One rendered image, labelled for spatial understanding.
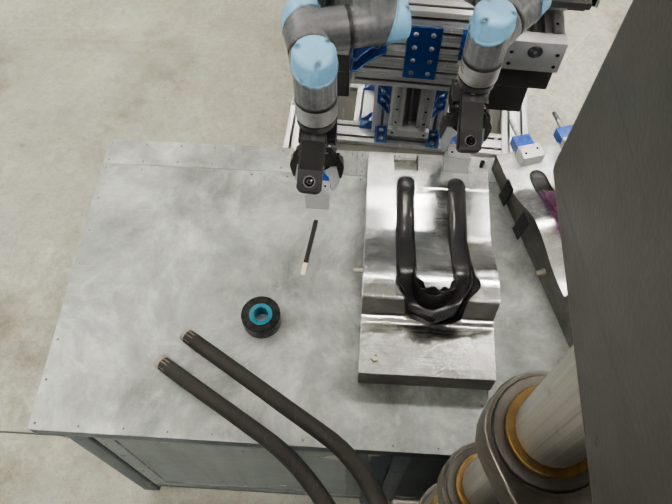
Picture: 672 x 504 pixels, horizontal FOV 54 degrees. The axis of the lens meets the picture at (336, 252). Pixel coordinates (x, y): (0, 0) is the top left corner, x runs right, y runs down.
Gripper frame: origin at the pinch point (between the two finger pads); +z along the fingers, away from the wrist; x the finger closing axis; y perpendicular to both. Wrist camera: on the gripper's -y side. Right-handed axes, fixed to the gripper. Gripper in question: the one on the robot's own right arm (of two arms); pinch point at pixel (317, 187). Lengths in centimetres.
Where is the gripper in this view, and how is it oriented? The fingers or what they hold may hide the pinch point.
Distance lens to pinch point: 136.0
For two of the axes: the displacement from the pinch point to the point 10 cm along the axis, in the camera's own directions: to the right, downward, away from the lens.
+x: -10.0, -0.5, 0.3
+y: 0.6, -8.7, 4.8
